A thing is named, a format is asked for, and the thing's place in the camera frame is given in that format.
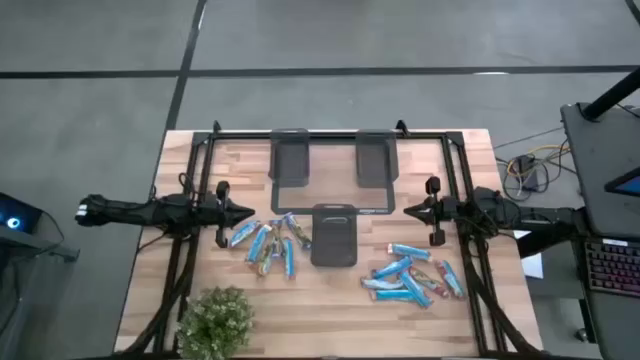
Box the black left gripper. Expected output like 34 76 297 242
197 180 256 249

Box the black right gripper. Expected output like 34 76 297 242
402 175 460 247

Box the blue green granola bar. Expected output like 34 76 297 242
229 220 261 249

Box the blue red-ended granola bar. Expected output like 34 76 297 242
387 243 432 262
282 238 296 280
398 270 434 309

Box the red green granola bar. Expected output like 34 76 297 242
409 267 450 299

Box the red blue granola bar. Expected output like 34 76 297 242
433 259 466 300

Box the grey translucent plastic bin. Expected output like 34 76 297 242
309 203 359 268
354 128 400 189
268 128 311 189

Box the potted artificial green plant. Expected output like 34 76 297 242
175 285 256 360

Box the black power brick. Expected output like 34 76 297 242
514 154 540 192

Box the white paper sheet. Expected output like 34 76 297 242
513 229 545 280

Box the grey cart top panel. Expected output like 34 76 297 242
559 102 640 239

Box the grey metal side stand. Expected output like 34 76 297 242
0 227 81 360

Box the backlit black keyboard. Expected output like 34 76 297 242
583 238 640 297

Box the tablet with blue screen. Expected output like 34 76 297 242
603 167 640 199

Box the black desk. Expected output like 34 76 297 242
517 207 640 360

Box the black pole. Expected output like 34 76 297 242
582 67 640 121

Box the computer tower with blue light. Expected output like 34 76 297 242
0 192 44 234

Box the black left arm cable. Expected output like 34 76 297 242
177 172 200 197

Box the black cable bundle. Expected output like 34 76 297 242
494 127 574 202

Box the black aluminium rig frame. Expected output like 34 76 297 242
119 119 546 360

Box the yellow cable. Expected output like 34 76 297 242
505 143 571 176

